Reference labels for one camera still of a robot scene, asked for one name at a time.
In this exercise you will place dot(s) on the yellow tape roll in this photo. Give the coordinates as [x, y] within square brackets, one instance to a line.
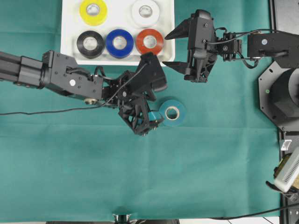
[93, 12]

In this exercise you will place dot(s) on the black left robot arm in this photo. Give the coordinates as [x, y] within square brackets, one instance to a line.
[58, 73]

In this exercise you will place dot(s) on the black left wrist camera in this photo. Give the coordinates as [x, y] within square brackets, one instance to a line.
[151, 79]

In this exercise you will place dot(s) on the black tape roll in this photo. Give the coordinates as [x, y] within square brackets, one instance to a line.
[90, 44]

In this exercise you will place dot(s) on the red tape roll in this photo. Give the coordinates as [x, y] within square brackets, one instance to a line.
[149, 40]

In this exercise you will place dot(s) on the white tape roll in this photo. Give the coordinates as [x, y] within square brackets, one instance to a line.
[145, 13]

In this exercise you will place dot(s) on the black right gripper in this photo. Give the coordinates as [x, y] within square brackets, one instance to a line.
[201, 56]

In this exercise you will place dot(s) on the black camera stand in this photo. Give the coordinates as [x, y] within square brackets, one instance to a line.
[122, 219]

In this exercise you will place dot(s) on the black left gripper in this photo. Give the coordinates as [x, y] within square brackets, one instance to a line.
[133, 107]

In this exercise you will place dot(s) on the white perforated box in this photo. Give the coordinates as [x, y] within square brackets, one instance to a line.
[288, 173]

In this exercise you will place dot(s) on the blue tape roll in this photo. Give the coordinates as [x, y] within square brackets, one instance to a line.
[119, 43]

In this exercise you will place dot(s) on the white plastic case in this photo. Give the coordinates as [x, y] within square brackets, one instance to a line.
[118, 17]

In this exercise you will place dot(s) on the teal tape roll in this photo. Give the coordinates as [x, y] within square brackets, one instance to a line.
[173, 112]

